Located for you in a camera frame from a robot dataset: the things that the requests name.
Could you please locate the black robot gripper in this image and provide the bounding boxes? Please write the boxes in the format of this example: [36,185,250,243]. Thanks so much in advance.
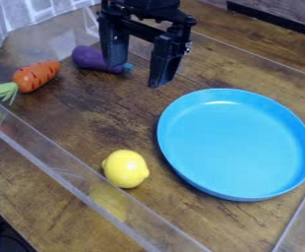
[98,0,195,88]

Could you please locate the yellow toy lemon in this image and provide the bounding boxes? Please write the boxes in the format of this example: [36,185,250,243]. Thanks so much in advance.
[102,150,150,189]

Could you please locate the blue round plastic tray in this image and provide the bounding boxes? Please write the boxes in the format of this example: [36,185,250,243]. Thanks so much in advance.
[157,89,305,202]

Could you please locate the purple toy eggplant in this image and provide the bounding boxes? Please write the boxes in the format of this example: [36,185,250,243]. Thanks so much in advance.
[71,45,133,74]

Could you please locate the orange toy carrot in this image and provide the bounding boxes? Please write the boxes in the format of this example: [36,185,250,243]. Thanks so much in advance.
[0,61,60,103]

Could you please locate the grey white checkered curtain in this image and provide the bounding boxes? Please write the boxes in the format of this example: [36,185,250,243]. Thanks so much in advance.
[0,0,102,48]

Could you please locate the clear acrylic barrier wall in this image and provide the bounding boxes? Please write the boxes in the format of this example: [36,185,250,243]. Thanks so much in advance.
[0,6,305,252]

